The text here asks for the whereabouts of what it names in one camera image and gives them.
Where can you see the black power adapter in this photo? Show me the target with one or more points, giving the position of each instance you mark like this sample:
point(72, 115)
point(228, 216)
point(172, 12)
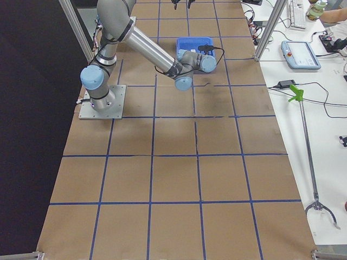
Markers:
point(285, 84)

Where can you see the white keyboard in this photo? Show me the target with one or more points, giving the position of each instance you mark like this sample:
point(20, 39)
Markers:
point(297, 14)

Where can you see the teach pendant tablet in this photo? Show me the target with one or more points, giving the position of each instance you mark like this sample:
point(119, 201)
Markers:
point(300, 55)

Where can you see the blue plastic tray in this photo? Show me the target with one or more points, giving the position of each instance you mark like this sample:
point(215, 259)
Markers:
point(188, 43)

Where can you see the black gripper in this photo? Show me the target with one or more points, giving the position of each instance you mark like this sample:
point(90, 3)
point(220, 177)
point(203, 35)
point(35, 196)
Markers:
point(175, 1)

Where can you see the green handled reach grabber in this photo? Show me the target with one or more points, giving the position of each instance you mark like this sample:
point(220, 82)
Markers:
point(316, 204)

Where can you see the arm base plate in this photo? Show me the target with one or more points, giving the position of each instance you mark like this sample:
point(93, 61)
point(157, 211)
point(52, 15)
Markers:
point(110, 107)

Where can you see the green drink bottle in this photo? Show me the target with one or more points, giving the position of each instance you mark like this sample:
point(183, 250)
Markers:
point(316, 10)

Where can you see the aluminium frame post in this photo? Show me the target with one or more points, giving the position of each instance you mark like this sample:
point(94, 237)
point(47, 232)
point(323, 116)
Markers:
point(272, 21)

